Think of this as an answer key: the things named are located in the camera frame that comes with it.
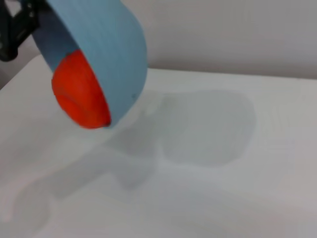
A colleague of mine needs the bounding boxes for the orange toy fruit with stem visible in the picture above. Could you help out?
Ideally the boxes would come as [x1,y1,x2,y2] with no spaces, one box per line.
[51,49,112,130]

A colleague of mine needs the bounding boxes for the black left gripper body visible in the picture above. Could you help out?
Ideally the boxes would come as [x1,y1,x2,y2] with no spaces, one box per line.
[0,0,25,62]

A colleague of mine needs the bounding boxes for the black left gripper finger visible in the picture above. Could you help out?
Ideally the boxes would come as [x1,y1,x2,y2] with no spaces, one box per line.
[18,0,47,35]

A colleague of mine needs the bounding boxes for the blue bowl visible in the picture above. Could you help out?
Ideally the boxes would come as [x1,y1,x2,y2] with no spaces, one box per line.
[33,0,149,129]

